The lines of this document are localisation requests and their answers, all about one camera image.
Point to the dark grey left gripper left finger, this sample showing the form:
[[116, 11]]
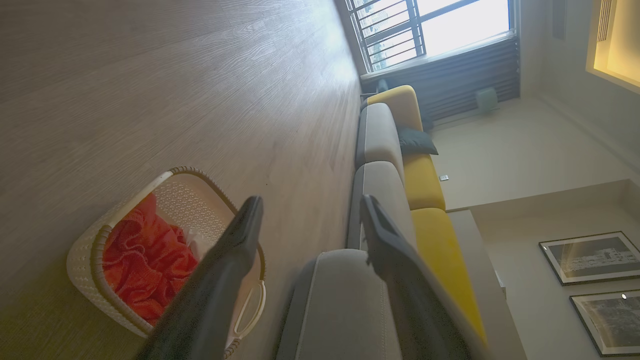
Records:
[[210, 300]]

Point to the white perforated laundry basket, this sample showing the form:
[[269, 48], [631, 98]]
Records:
[[87, 272]]

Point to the red garment with white trim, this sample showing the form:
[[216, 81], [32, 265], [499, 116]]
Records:
[[145, 255]]

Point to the grey and yellow sofa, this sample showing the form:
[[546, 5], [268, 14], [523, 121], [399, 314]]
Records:
[[380, 140]]

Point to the black framed picture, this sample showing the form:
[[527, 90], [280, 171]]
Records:
[[612, 320], [592, 257]]

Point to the small white box device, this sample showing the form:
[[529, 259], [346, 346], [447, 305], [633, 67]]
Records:
[[486, 99]]

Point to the window with metal bars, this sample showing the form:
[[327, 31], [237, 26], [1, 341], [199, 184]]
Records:
[[465, 25]]

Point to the dark slatted radiator cover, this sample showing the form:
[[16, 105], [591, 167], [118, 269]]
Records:
[[460, 75]]

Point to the ceiling air vent grille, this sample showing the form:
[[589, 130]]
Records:
[[605, 20]]

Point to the dark square cushion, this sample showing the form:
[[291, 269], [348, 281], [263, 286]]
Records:
[[415, 141]]

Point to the small white cloth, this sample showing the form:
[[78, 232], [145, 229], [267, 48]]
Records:
[[197, 245]]

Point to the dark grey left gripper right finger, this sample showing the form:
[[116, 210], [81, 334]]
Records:
[[415, 300]]

